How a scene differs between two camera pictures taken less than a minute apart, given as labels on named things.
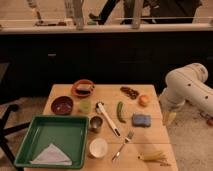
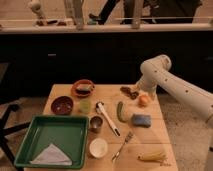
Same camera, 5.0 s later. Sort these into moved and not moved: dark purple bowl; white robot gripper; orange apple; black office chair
Moved: white robot gripper
Not moved: dark purple bowl; orange apple; black office chair
